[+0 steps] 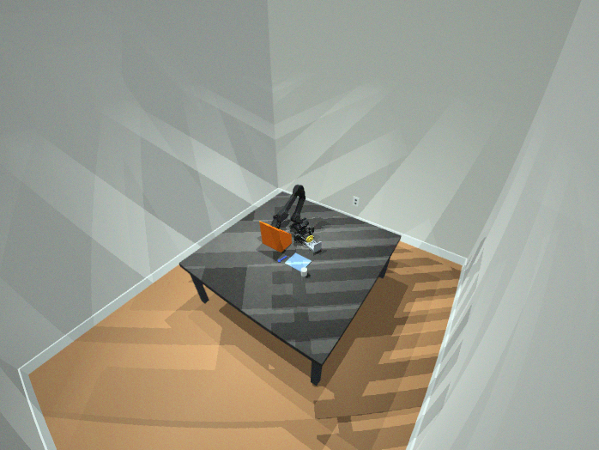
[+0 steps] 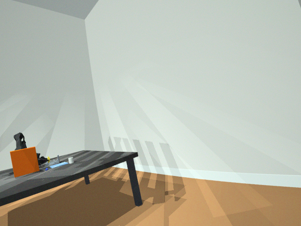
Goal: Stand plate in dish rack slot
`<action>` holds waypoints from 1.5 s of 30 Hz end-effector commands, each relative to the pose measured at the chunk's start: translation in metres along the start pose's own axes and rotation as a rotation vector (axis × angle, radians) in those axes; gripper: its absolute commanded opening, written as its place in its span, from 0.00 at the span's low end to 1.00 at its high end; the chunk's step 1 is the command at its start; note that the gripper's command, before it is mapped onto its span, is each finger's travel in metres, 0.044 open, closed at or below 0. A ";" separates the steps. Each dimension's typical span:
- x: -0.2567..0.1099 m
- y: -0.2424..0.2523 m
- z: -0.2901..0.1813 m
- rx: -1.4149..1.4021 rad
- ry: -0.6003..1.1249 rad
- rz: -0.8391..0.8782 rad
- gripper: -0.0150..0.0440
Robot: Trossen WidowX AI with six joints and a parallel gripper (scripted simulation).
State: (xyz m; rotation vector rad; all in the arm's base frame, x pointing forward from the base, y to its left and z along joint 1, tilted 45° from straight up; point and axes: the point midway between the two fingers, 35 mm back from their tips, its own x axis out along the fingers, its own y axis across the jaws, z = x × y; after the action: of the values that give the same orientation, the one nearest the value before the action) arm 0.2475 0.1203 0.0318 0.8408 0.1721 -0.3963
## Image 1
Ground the white dish rack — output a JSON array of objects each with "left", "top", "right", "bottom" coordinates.
[{"left": 304, "top": 240, "right": 322, "bottom": 252}]

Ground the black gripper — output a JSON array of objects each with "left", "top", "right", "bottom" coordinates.
[{"left": 294, "top": 226, "right": 314, "bottom": 242}]

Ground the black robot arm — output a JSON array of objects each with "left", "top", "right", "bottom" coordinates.
[{"left": 270, "top": 185, "right": 309, "bottom": 231}]

